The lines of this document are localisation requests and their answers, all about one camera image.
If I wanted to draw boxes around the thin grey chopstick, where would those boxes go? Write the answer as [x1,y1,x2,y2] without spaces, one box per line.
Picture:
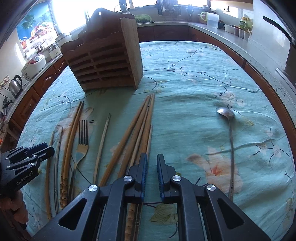
[93,113,111,184]

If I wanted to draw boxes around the person's left hand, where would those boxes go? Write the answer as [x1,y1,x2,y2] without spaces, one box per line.
[1,190,29,224]

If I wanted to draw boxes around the lower wooden cabinets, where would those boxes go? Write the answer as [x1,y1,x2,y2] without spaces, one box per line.
[0,22,296,153]

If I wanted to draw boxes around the metal fork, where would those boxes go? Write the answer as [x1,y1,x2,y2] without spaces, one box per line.
[67,120,88,203]

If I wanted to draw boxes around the electric kettle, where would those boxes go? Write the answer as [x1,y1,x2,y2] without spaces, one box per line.
[9,75,23,99]

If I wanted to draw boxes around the white red rice cooker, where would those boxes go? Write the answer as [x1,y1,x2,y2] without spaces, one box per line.
[22,54,46,81]

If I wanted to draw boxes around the long metal spoon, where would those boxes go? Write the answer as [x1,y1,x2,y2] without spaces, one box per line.
[216,108,235,201]

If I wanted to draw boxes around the teal floral tablecloth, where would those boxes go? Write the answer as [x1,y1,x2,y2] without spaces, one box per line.
[18,41,295,240]

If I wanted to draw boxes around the white pot cooker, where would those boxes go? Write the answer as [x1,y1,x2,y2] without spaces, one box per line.
[56,33,72,47]

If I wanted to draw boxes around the tropical beach poster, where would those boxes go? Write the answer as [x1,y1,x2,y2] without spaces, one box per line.
[16,1,57,56]

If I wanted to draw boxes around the wooden utensil holder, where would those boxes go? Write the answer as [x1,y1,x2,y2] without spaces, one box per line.
[61,8,143,91]

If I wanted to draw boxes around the sink faucet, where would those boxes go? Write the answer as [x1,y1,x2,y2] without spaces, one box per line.
[113,4,130,14]

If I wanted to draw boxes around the green colander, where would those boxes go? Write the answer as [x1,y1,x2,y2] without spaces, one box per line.
[135,14,152,24]

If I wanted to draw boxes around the clear plastic pitcher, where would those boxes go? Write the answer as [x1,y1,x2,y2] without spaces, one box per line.
[200,11,219,29]

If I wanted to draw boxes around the oil bottle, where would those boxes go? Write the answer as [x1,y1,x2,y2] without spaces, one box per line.
[239,16,253,32]

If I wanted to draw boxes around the black wok pan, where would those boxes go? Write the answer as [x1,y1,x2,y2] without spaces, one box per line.
[263,16,295,48]

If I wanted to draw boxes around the knife block rack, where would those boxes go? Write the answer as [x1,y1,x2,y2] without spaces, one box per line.
[156,0,182,16]

